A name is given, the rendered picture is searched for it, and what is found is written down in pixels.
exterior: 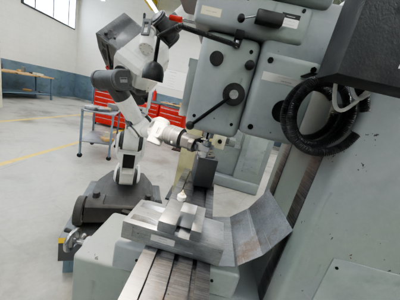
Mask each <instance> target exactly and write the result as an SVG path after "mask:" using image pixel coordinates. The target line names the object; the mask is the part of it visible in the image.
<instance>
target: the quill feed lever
mask: <svg viewBox="0 0 400 300"><path fill-rule="evenodd" d="M244 97H245V90H244V88H243V87H242V86H241V85H240V84H238V83H231V84H228V85H227V86H226V87H225V88H224V90H223V100H222V101H221V102H219V103H218V104H216V105H215V106H213V107H212V108H211V109H209V110H208V111H206V112H205V113H203V114H202V115H201V116H199V117H198V118H197V119H195V120H194V121H188V122H186V124H185V126H186V128H187V129H188V130H192V129H193V128H194V124H196V123H197V122H199V121H200V120H202V119H203V118H204V117H206V116H207V115H208V114H210V113H211V112H213V111H214V110H216V109H217V108H218V107H220V106H222V105H223V104H224V103H226V104H227V105H231V106H236V105H239V104H240V103H241V102H242V101H243V100H244Z"/></svg>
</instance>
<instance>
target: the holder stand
mask: <svg viewBox="0 0 400 300"><path fill-rule="evenodd" d="M217 164H218V159H217V157H216V155H215V153H214V151H212V150H210V152H209V155H208V156H206V157H205V158H202V157H200V156H199V154H198V150H197V151H196V154H195V158H194V162H193V166H192V184H193V185H194V186H201V187H205V188H211V186H212V183H213V180H214V175H215V171H216V168H217Z"/></svg>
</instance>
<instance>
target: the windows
mask: <svg viewBox="0 0 400 300"><path fill-rule="evenodd" d="M76 2H77V0H21V3H22V4H24V5H26V6H28V7H30V8H32V9H34V10H36V11H38V12H40V13H42V14H44V15H46V16H48V17H49V18H51V19H53V20H55V21H57V22H59V23H61V24H63V25H65V26H67V27H69V28H71V29H73V30H75V26H76Z"/></svg>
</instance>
